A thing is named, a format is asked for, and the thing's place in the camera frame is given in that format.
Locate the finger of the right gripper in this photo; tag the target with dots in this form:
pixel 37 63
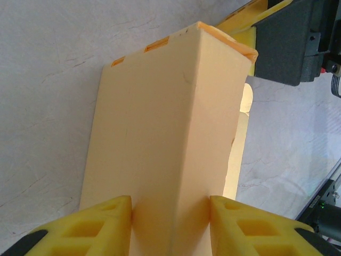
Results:
pixel 253 12
pixel 285 45

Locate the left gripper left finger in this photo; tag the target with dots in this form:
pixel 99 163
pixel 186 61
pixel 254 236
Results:
pixel 80 234

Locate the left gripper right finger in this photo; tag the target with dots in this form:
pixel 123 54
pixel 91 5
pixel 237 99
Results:
pixel 255 234

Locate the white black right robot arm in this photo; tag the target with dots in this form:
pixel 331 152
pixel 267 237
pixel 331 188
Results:
pixel 325 210

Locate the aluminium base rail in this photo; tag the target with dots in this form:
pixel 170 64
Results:
pixel 319 189

